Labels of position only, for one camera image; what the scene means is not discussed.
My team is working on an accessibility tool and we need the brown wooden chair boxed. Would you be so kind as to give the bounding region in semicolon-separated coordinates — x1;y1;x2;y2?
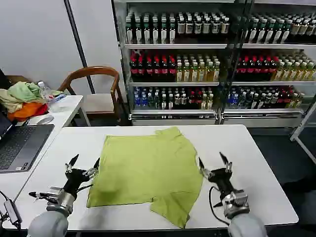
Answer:
57;66;125;124

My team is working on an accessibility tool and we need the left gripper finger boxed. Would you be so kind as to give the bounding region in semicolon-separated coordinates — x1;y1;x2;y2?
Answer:
64;154;80;176
82;157;101;180

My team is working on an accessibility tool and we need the white side desk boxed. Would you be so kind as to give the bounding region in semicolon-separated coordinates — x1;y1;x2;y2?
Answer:
0;95;84;205

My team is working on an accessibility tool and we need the black adapter cable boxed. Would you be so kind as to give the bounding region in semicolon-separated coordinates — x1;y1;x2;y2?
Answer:
0;190;23;232

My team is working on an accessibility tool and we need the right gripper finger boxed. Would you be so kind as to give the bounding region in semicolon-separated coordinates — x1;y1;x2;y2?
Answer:
198;157;215;183
219;152;234;175

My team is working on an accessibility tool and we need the white computer mouse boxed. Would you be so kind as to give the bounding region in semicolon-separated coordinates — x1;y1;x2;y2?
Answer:
36;115;54;125

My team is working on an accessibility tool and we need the grey cable adapter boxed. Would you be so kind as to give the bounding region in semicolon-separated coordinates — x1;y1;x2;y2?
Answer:
3;199;22;223

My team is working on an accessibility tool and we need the blue plastic packet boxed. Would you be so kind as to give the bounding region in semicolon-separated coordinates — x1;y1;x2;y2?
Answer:
48;93;67;102

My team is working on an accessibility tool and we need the white metal frame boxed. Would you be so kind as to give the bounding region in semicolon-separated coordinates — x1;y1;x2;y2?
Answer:
290;100;316;158

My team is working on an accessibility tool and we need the pile of coloured clothes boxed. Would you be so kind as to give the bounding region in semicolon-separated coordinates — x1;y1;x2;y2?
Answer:
0;81;64;122

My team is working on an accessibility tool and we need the dark grey laptop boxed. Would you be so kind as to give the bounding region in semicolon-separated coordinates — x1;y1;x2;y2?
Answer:
0;111;55;173

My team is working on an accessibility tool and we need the glass shelf with bottles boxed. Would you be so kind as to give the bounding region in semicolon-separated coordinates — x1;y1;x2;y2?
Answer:
112;0;232;125
222;0;316;128

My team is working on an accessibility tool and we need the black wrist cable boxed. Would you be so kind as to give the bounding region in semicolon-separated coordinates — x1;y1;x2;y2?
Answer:
208;185;231;226
28;182;94;202

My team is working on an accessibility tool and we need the brown cardboard box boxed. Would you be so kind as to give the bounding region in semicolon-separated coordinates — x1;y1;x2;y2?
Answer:
6;75;31;86

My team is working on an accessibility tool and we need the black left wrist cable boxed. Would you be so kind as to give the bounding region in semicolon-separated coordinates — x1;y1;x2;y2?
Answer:
28;182;94;202

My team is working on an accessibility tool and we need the green shirt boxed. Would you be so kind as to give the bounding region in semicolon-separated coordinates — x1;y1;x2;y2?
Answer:
86;126;204;229

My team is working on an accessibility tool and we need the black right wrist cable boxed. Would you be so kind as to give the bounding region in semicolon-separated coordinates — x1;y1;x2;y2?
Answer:
208;185;231;226

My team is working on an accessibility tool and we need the clear plastic water bottle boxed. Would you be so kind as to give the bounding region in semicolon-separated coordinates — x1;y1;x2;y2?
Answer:
37;80;62;113

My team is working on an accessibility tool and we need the black slanted pole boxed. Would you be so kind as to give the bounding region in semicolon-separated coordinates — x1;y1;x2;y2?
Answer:
64;0;96;94

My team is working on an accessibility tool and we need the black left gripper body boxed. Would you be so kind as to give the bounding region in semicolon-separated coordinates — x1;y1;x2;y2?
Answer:
62;168;87;198

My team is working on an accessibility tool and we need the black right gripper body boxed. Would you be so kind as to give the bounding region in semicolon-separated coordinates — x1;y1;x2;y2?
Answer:
208;168;235;193

